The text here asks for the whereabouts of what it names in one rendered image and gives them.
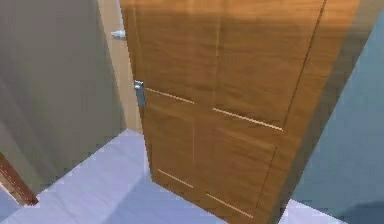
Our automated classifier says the brown wooden room door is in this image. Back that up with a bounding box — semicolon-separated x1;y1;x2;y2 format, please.
119;0;384;224

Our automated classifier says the reddish brown door frame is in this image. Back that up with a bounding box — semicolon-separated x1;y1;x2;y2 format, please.
0;151;39;207

